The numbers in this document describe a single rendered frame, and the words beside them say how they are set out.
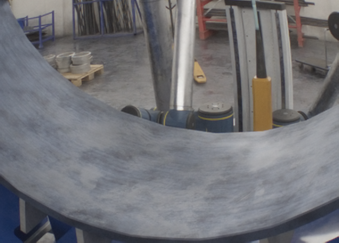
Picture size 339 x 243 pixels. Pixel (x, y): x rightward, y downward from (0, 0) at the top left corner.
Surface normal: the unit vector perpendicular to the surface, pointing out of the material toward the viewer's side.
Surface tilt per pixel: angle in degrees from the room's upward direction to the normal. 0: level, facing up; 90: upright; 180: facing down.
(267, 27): 90
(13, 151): 25
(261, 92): 90
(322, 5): 90
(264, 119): 90
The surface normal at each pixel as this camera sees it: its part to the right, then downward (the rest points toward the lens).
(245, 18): -0.48, 0.32
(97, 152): 0.16, -0.90
